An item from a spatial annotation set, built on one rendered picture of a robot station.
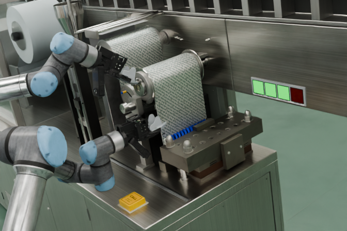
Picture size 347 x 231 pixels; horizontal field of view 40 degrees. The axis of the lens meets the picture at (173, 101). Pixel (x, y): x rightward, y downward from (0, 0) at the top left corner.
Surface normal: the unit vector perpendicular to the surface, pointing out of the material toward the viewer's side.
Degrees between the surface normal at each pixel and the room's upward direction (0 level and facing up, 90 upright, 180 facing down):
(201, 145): 0
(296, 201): 0
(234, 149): 90
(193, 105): 90
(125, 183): 0
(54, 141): 85
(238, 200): 90
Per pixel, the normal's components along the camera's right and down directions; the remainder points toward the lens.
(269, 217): 0.61, 0.18
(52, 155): 0.94, -0.15
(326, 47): -0.77, 0.34
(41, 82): 0.03, 0.35
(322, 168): -0.16, -0.92
